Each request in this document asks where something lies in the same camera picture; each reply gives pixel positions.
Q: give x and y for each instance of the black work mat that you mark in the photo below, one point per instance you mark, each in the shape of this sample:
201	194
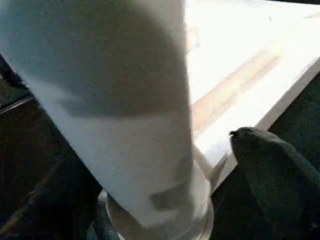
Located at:
30	130

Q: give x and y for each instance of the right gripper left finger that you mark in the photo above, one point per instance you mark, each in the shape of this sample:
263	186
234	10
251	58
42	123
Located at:
55	207

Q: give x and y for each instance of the white plastic table top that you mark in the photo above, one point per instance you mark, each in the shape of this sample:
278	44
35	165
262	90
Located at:
250	62

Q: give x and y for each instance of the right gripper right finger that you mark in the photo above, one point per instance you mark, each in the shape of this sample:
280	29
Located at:
280	187

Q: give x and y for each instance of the white plastic table leg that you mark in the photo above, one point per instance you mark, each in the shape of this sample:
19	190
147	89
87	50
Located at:
112	87

